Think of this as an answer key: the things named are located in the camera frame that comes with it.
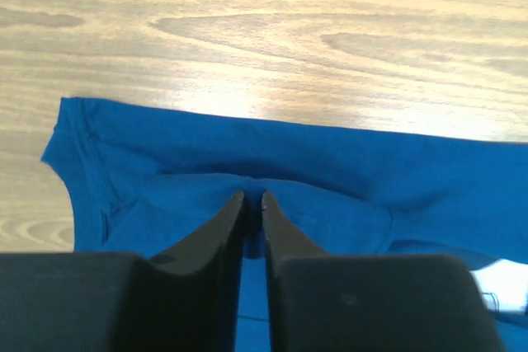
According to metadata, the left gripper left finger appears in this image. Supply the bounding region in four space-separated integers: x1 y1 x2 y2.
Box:
111 191 245 351

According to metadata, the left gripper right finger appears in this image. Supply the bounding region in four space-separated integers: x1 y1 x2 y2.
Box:
262 191 330 351

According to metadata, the blue t-shirt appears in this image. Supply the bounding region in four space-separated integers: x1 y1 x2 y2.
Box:
42 97 527 351

